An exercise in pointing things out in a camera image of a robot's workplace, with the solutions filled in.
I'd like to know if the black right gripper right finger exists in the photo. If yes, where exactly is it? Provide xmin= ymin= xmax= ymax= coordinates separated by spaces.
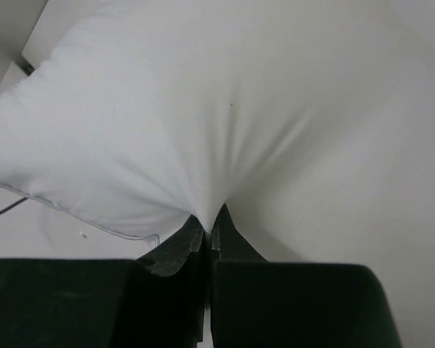
xmin=210 ymin=207 xmax=402 ymax=347

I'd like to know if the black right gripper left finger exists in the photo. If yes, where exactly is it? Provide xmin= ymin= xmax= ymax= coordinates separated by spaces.
xmin=0 ymin=218 xmax=204 ymax=347

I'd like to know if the white pillow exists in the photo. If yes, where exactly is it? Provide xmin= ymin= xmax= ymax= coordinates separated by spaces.
xmin=0 ymin=1 xmax=435 ymax=265

